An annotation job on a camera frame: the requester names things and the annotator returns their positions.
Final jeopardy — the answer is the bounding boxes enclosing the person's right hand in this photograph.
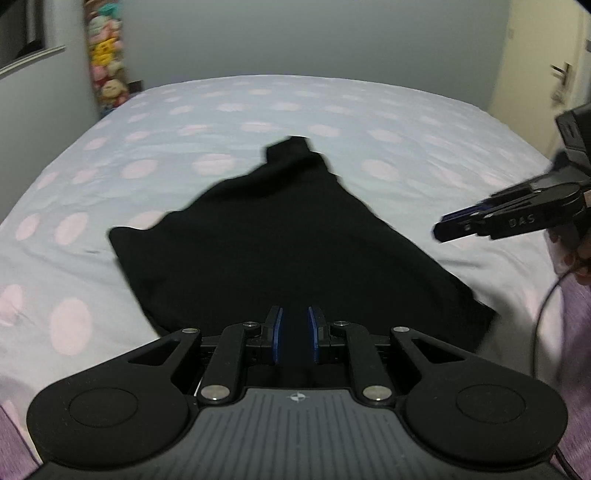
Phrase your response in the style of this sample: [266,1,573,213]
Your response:
[546,228,591,286]

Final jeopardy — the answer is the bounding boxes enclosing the polka-dot bed sheet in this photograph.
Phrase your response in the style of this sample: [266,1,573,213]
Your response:
[0,74,561,462]

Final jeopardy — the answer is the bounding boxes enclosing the cream door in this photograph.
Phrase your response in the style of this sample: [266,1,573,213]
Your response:
[488,0,591,160]

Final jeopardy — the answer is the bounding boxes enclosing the metal door handle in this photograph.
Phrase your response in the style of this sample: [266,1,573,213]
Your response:
[551,62,573,106]

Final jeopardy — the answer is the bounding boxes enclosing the black garment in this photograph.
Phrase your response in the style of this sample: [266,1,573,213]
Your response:
[108,135,502,389]

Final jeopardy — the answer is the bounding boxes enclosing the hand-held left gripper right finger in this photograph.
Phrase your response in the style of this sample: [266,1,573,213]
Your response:
[307,305,467,408]

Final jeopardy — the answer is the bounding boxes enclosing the black cable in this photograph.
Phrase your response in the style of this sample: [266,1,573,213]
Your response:
[530,258,583,480]

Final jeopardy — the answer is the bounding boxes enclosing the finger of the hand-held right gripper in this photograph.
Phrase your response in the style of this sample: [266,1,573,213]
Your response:
[442,180,583,219]
[433,203,580,244]

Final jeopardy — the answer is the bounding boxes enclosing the purple fleece pants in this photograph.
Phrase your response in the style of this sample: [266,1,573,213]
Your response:
[0,276,591,480]

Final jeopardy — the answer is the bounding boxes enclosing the grey window sill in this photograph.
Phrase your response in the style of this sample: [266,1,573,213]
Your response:
[0,45,66,78]

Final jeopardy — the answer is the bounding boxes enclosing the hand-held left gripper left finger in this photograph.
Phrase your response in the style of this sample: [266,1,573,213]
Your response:
[124,305,284,407]

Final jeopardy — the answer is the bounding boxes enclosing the clear tube of plush toys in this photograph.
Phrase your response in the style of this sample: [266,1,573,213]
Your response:
[83,0,131,119]

